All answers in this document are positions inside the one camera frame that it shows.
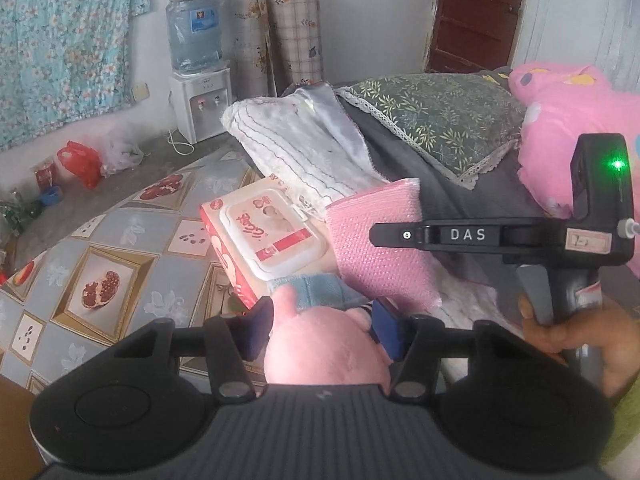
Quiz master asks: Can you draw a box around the grey bedsheet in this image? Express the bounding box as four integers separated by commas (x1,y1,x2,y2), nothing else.
280,66,640,331

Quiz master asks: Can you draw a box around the teal floral hanging cloth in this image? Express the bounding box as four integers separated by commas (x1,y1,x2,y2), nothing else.
0,0,152,152

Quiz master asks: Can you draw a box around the person's right hand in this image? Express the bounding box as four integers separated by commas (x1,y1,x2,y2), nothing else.
517,295,640,398

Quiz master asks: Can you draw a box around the white dispenser power cable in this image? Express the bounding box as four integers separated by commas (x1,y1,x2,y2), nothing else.
166,129,195,157

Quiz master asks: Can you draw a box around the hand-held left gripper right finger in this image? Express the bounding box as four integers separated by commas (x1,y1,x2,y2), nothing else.
370,297,544,404

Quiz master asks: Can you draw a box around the red plastic bag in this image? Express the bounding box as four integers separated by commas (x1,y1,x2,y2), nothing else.
56,140,103,189

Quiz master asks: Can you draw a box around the blue water jug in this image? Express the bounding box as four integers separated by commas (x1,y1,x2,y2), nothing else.
166,0,225,73

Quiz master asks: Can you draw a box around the white quilted blanket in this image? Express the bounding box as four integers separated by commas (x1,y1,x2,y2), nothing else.
221,82,396,211

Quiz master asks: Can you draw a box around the red white wet wipes pack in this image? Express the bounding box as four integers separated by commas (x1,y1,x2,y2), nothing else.
200,174,331,311

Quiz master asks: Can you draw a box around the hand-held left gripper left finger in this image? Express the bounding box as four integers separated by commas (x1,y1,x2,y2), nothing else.
106,296,275,404

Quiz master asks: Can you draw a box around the red cup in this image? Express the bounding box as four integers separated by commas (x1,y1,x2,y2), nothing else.
34,159,56,192

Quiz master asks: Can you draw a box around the pink sponge cloth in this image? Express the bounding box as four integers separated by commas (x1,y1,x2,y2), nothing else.
325,177,443,313

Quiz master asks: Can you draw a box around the white water dispenser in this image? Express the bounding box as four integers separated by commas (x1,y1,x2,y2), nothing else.
169,67,232,144

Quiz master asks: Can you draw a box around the white plastic bag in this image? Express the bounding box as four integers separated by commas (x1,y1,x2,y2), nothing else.
100,134,145,177

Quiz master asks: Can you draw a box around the checked patterned roll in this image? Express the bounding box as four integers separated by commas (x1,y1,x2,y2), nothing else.
267,0,325,88

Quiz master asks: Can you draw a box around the large pink plush toy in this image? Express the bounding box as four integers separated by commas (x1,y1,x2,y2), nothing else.
507,61,640,278

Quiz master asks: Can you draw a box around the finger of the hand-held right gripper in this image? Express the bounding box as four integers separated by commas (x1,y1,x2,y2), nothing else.
369,222,428,252

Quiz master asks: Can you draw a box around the green sleeved right forearm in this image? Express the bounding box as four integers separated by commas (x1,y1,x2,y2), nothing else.
597,387,640,468

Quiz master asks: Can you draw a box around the fruit print tablecloth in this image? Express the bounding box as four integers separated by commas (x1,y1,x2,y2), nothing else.
0,147,351,396

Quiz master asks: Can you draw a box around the brown wooden door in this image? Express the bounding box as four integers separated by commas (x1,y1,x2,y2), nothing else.
425,0,531,75

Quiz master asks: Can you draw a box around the floral patterned roll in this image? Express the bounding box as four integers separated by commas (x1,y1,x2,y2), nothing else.
231,0,273,101

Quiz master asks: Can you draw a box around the green leaf print pillow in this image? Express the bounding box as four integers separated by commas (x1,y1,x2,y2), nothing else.
345,74,528,191

